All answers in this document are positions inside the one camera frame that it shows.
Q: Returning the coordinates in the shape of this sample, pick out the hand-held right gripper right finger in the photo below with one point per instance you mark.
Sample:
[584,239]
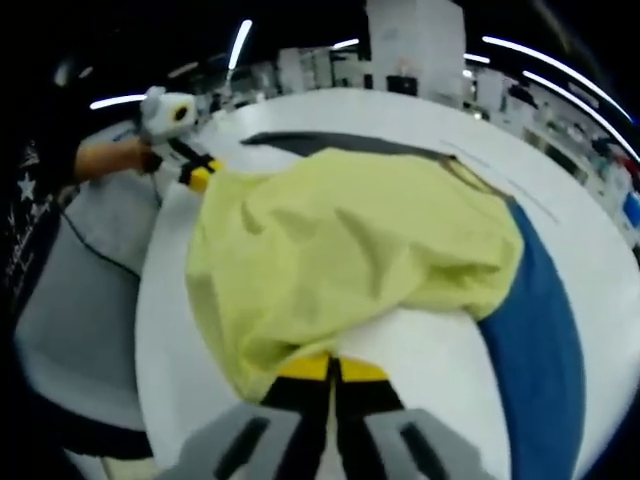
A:
[400,440]

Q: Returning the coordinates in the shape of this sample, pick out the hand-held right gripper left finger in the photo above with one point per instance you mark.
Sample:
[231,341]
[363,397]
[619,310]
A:
[250,440]

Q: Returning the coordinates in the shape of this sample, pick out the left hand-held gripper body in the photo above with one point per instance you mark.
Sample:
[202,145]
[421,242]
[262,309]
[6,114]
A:
[160,117]

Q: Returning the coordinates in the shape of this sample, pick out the yellow and blue garment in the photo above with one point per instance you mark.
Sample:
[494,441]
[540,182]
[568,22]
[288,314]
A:
[350,240]

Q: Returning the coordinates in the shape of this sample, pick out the person's left hand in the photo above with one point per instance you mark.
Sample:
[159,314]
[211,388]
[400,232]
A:
[137,152]

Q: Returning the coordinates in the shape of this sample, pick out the black printed shirt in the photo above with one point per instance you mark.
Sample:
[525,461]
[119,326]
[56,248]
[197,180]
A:
[30,225]

